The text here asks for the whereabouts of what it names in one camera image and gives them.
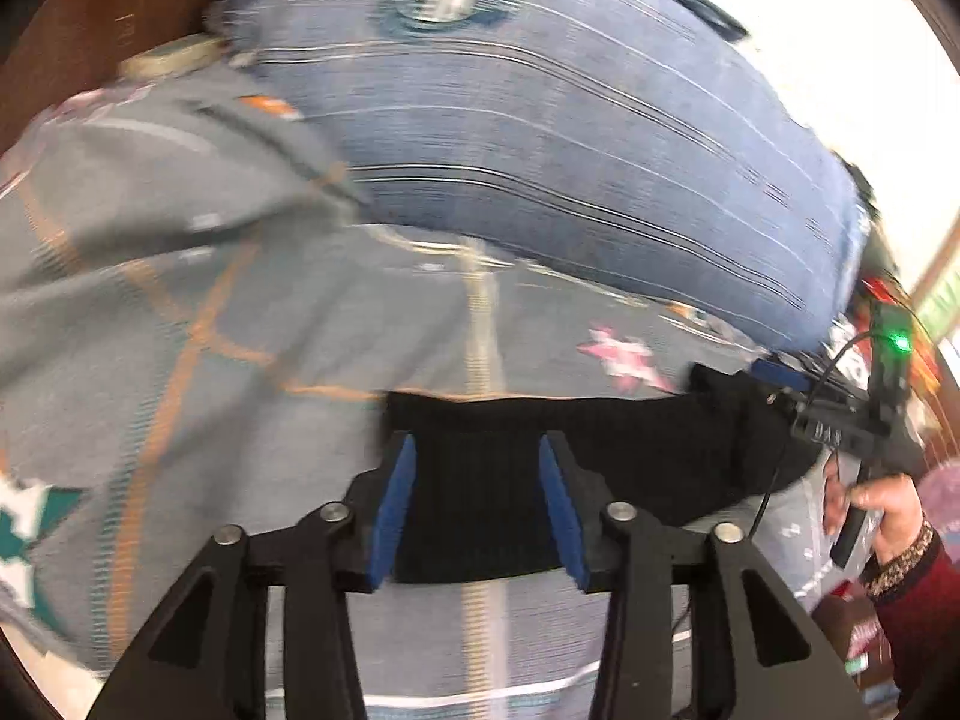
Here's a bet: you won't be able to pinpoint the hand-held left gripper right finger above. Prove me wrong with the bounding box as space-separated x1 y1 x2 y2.
538 431 871 720

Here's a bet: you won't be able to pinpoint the pale round object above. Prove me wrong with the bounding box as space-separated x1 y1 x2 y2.
120 34 226 80

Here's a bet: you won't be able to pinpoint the person's right hand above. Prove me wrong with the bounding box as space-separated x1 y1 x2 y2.
821 456 935 580

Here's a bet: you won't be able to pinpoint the blue plaid pillow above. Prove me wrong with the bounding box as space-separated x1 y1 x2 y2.
217 0 872 355

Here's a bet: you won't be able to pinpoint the red printed packet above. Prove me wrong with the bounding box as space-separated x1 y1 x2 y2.
814 585 905 691

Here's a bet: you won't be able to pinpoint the black cable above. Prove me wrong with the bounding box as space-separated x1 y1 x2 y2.
746 330 880 541

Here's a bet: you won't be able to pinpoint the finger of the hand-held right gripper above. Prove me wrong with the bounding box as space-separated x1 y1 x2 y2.
750 360 815 394

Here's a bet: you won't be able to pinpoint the wooden headboard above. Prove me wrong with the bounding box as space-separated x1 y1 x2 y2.
0 0 252 158

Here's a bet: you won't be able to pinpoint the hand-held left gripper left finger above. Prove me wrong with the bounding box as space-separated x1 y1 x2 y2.
86 431 418 720

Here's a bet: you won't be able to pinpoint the black pants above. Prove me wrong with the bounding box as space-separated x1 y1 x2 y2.
385 362 826 586

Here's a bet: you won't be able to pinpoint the grey printed bedsheet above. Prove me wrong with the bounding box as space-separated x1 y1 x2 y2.
0 60 890 720

